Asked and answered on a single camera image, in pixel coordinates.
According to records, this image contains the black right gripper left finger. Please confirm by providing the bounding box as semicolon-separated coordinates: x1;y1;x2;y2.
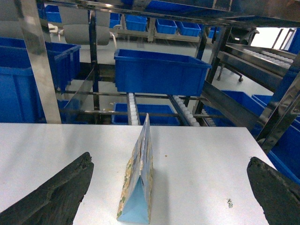
0;152;94;225

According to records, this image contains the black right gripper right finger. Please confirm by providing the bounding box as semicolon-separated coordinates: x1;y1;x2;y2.
247;157;300;225

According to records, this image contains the flower gift bag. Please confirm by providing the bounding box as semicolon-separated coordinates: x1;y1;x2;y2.
117;114;153;224

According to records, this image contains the blue crate at left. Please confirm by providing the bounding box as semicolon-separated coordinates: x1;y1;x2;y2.
0;37;81;123

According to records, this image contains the blue crate on rollers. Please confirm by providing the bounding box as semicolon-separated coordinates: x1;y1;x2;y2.
114;49;211;97

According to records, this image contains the grey office chair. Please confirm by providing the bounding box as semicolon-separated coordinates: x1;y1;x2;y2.
63;24;110;45

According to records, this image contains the steel rack upright post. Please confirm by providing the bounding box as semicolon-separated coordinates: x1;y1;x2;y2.
14;0;61;124

